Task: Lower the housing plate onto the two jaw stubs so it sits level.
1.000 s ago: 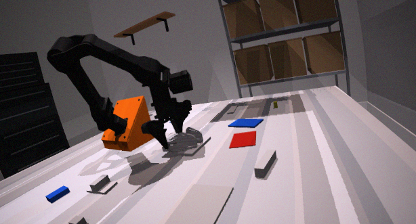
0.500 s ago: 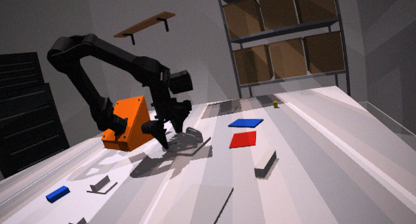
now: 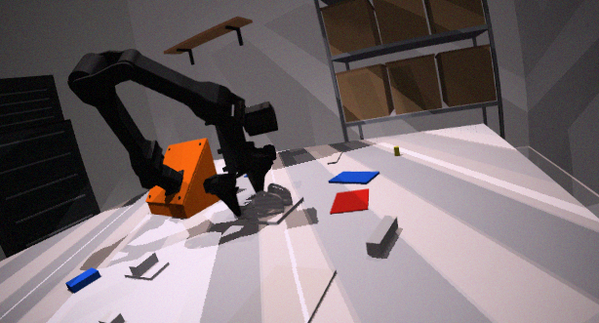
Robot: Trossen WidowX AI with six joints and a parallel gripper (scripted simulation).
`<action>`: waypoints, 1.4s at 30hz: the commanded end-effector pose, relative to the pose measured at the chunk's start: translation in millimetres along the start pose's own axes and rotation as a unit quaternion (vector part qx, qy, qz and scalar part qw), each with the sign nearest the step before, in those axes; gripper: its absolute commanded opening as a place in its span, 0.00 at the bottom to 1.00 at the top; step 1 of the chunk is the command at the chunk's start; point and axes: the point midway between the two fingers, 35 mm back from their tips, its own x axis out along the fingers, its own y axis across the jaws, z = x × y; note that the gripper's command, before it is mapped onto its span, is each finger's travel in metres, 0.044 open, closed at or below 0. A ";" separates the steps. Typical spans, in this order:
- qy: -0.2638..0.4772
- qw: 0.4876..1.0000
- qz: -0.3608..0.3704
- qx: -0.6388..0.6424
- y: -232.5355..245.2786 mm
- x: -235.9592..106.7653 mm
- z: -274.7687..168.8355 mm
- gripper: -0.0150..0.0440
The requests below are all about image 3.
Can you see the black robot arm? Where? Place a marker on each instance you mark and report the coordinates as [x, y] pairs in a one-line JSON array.
[[93, 81]]

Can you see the blue rectangular block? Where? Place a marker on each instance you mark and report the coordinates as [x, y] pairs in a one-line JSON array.
[[82, 280]]

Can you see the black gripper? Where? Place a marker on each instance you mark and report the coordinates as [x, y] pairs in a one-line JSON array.
[[223, 185]]

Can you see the blue flat plate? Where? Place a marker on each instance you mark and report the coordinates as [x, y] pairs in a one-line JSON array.
[[354, 177]]

